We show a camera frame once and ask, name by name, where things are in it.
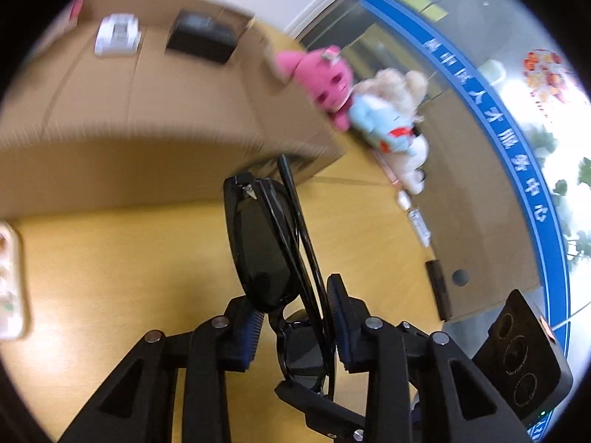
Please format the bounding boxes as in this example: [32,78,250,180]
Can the blue banner on glass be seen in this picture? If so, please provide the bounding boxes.
[360,0,572,321]

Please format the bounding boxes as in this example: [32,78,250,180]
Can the blue plush toy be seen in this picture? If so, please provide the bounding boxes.
[348,92,419,154]

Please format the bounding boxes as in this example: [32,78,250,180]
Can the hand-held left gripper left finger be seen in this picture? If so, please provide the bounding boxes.
[60,298,266,443]

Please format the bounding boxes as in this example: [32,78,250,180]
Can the small white box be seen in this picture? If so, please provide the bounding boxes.
[93,14,141,57]

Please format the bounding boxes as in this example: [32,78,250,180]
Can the pink plush toy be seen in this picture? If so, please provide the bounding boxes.
[274,45,356,131]

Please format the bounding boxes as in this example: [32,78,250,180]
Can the wooden desktop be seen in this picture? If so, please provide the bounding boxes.
[0,97,543,443]

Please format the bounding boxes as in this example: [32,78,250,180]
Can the black sunglasses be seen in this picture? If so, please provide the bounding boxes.
[223,154,342,400]

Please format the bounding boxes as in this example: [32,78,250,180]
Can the small white bottle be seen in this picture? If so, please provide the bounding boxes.
[397,190,432,247]

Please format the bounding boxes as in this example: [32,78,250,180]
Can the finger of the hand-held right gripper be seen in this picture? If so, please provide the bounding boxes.
[274,381,368,443]

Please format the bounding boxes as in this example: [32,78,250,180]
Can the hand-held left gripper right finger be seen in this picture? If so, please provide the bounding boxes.
[325,274,532,443]

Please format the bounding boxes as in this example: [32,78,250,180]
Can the beige plush toy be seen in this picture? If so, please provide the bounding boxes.
[360,68,430,195]

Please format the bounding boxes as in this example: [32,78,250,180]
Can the brown cardboard box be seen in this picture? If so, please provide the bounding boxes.
[0,0,347,220]

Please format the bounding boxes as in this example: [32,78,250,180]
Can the red flower window decoration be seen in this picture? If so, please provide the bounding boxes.
[522,50,571,105]

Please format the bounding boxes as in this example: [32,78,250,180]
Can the pale printed packet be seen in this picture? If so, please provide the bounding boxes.
[0,221,31,341]

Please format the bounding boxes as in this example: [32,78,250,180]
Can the black box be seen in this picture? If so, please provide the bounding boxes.
[165,9,238,64]

